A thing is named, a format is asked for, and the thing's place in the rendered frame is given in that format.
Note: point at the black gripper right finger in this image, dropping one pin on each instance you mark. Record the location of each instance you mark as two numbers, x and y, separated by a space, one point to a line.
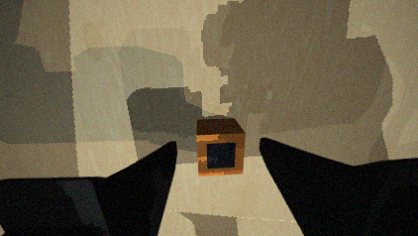
329 198

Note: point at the orange block with dark square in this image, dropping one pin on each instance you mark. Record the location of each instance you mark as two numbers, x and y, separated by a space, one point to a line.
220 147

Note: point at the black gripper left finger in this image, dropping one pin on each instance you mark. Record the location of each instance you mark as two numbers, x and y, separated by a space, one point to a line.
130 202

